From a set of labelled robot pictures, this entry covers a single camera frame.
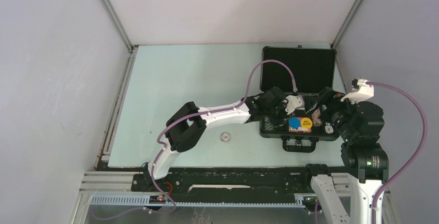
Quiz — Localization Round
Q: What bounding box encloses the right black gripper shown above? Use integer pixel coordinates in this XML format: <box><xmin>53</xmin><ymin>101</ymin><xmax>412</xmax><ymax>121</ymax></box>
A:
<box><xmin>302</xmin><ymin>85</ymin><xmax>361</xmax><ymax>140</ymax></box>

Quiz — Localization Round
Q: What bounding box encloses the blue round button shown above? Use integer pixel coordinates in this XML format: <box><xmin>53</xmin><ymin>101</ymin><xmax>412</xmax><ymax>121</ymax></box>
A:
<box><xmin>288</xmin><ymin>117</ymin><xmax>301</xmax><ymax>129</ymax></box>

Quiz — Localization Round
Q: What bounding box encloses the yellow round button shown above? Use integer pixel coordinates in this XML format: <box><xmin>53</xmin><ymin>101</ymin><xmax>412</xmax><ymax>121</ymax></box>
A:
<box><xmin>300</xmin><ymin>117</ymin><xmax>313</xmax><ymax>129</ymax></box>

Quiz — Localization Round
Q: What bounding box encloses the grey poker chip stack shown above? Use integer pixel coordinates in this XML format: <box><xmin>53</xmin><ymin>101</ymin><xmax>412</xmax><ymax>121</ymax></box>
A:
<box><xmin>220</xmin><ymin>132</ymin><xmax>231</xmax><ymax>142</ymax></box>

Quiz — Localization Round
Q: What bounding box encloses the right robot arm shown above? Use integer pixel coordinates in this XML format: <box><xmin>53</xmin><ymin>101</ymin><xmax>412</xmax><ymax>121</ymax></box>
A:
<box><xmin>301</xmin><ymin>87</ymin><xmax>389</xmax><ymax>223</ymax></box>

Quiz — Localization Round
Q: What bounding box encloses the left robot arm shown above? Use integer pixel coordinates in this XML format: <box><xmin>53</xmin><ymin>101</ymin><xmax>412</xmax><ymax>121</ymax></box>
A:
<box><xmin>143</xmin><ymin>87</ymin><xmax>298</xmax><ymax>191</ymax></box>

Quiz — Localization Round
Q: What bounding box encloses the black poker set case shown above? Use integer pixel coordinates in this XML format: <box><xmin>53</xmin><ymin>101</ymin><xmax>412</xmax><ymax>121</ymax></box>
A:
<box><xmin>259</xmin><ymin>46</ymin><xmax>338</xmax><ymax>153</ymax></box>

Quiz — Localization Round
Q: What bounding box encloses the purple brown chip row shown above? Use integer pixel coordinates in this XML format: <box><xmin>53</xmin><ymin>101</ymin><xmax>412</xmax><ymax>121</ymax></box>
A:
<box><xmin>311</xmin><ymin>109</ymin><xmax>322</xmax><ymax>127</ymax></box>

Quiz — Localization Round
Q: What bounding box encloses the green blue chip row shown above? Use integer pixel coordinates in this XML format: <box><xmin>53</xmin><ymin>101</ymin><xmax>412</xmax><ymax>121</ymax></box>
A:
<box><xmin>325</xmin><ymin>122</ymin><xmax>334</xmax><ymax>134</ymax></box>

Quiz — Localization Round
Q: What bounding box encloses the red card deck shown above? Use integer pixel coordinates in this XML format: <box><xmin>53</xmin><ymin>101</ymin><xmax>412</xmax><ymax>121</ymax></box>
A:
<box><xmin>288</xmin><ymin>117</ymin><xmax>312</xmax><ymax>133</ymax></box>

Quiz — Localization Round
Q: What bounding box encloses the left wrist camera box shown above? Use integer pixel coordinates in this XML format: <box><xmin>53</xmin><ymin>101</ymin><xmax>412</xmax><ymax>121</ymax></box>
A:
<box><xmin>285</xmin><ymin>95</ymin><xmax>305</xmax><ymax>115</ymax></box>

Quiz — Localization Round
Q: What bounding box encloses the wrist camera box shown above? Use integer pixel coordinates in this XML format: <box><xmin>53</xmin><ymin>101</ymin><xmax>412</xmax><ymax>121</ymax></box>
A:
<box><xmin>285</xmin><ymin>95</ymin><xmax>305</xmax><ymax>115</ymax></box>
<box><xmin>340</xmin><ymin>78</ymin><xmax>374</xmax><ymax>104</ymax></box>

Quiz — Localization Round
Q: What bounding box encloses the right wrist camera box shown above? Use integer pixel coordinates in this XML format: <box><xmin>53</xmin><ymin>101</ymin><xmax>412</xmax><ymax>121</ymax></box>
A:
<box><xmin>340</xmin><ymin>78</ymin><xmax>374</xmax><ymax>104</ymax></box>

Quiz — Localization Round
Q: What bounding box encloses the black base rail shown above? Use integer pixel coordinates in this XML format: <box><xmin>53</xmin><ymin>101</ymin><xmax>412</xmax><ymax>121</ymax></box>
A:
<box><xmin>130</xmin><ymin>166</ymin><xmax>350</xmax><ymax>206</ymax></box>

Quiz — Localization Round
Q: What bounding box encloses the right aluminium frame post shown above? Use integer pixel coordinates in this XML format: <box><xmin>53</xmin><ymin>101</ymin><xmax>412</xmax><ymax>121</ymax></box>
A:
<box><xmin>331</xmin><ymin>0</ymin><xmax>364</xmax><ymax>49</ymax></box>

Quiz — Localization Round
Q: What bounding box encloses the aluminium frame post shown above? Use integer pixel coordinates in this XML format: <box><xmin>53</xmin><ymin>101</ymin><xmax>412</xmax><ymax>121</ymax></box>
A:
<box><xmin>99</xmin><ymin>0</ymin><xmax>134</xmax><ymax>53</ymax></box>
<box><xmin>331</xmin><ymin>0</ymin><xmax>364</xmax><ymax>49</ymax></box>

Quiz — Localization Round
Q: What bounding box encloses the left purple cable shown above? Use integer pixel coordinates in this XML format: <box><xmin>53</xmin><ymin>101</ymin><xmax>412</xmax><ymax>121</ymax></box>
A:
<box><xmin>91</xmin><ymin>59</ymin><xmax>298</xmax><ymax>221</ymax></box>

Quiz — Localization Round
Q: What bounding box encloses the left aluminium frame post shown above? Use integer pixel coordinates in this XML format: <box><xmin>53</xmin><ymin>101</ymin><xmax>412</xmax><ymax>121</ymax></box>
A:
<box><xmin>99</xmin><ymin>0</ymin><xmax>134</xmax><ymax>53</ymax></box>

